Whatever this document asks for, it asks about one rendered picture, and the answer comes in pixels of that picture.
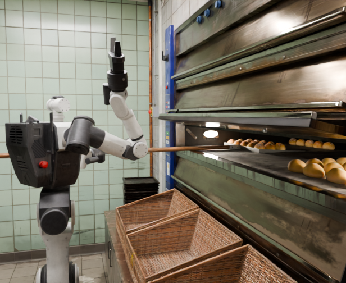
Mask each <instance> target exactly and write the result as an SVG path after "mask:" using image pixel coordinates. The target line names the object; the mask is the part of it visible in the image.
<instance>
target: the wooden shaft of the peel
mask: <svg viewBox="0 0 346 283"><path fill-rule="evenodd" d="M229 148H230V147H229V145H211V146H195V147H163V148H148V152H174V151H189V150H217V149H229ZM0 158H10V156H9V153H0Z"/></svg>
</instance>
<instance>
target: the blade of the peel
mask: <svg viewBox="0 0 346 283"><path fill-rule="evenodd" d="M224 145H232V144H230V143H224ZM241 149H242V150H247V151H251V152H256V153H276V152H301V151H305V150H298V149H291V148H286V150H274V149H257V148H251V147H245V146H242V145H241Z"/></svg>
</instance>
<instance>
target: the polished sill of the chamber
mask: <svg viewBox="0 0 346 283"><path fill-rule="evenodd" d="M177 152H179V153H182V154H185V155H187V156H190V157H193V158H196V159H198V160H201V161H203V162H207V163H209V164H212V165H214V166H217V167H220V168H223V169H225V170H228V171H231V172H233V173H236V174H238V175H242V176H244V177H247V178H249V179H252V180H255V181H258V182H260V183H263V184H266V185H268V186H271V187H273V188H276V189H279V190H282V191H284V192H287V193H290V194H293V195H295V196H298V197H300V198H303V199H306V200H309V201H311V202H314V203H317V204H319V205H322V206H324V207H328V208H330V209H333V210H335V211H338V212H341V213H343V214H346V195H344V194H340V193H337V192H334V191H331V190H327V189H323V188H320V187H317V186H314V185H310V184H306V183H304V182H300V181H297V180H293V179H290V178H287V177H283V176H280V175H277V174H273V173H270V172H267V171H264V170H260V169H257V168H254V167H250V166H247V165H243V164H241V163H237V162H234V161H230V160H228V159H224V158H220V157H217V156H213V155H211V154H207V153H203V152H200V151H197V150H189V151H177Z"/></svg>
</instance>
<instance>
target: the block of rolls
mask: <svg viewBox="0 0 346 283"><path fill-rule="evenodd" d="M288 170H289V171H292V172H298V173H304V175H305V176H308V177H314V178H323V177H324V175H326V178H327V180H328V181H329V182H333V183H336V184H346V157H343V158H339V159H337V160H334V159H332V158H324V159H323V160H322V161H320V160H319V159H317V158H314V159H309V160H308V161H307V162H306V164H305V163H304V162H303V161H301V160H300V159H294V160H292V161H290V162H289V164H288Z"/></svg>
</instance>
